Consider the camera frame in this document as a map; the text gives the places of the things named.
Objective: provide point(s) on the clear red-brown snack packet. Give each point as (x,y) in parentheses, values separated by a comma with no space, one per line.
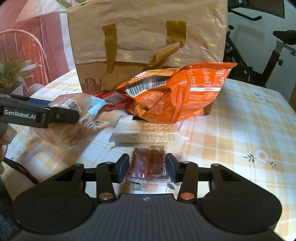
(148,164)

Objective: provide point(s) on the red snack packet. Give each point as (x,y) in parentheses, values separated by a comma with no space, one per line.
(115,100)

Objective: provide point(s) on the black exercise bike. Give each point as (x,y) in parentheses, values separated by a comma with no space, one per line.
(255,42)

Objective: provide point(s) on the cardboard box with plastic bag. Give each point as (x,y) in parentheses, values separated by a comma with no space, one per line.
(112,41)

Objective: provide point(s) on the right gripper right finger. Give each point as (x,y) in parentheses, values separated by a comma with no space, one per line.
(186,173)

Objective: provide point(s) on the red printed curtain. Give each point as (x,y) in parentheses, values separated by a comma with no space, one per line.
(35,45)

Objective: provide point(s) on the pink bread package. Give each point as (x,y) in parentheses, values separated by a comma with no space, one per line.
(78,110)

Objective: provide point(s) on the person's left hand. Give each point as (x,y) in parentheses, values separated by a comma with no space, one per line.
(7,134)

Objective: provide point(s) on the yellow plaid tablecloth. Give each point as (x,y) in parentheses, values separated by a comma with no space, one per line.
(250,130)

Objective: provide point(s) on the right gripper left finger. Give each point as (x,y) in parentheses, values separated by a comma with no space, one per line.
(108,173)

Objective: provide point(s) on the orange chips bag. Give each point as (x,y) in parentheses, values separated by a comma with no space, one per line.
(175,94)

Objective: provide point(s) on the clear wafer cracker package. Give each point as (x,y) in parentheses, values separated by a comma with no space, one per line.
(130,129)

